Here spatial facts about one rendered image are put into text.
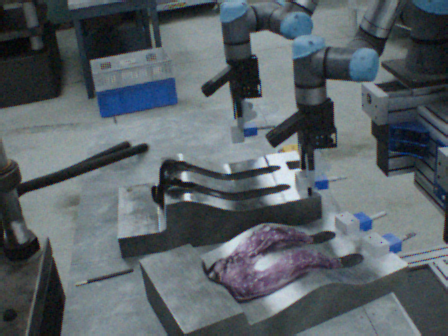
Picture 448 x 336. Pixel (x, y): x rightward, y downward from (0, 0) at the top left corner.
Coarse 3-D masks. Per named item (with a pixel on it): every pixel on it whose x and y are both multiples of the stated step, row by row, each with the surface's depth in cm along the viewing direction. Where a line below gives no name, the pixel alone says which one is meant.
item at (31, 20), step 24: (0, 0) 467; (24, 0) 471; (0, 24) 516; (24, 24) 503; (48, 24) 584; (0, 48) 519; (24, 48) 515; (48, 48) 505; (0, 72) 488; (24, 72) 492; (48, 72) 497; (0, 96) 496; (24, 96) 501; (48, 96) 506
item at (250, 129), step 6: (234, 120) 176; (234, 126) 172; (246, 126) 174; (252, 126) 174; (258, 126) 175; (264, 126) 175; (270, 126) 175; (234, 132) 173; (240, 132) 173; (246, 132) 174; (252, 132) 174; (234, 138) 173; (240, 138) 174
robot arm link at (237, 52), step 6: (228, 48) 162; (234, 48) 161; (240, 48) 161; (246, 48) 162; (228, 54) 162; (234, 54) 162; (240, 54) 161; (246, 54) 162; (234, 60) 163; (240, 60) 163
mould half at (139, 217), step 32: (192, 160) 163; (256, 160) 167; (288, 160) 164; (128, 192) 164; (192, 192) 146; (288, 192) 149; (128, 224) 149; (160, 224) 147; (192, 224) 145; (224, 224) 146; (256, 224) 147; (288, 224) 149; (128, 256) 147
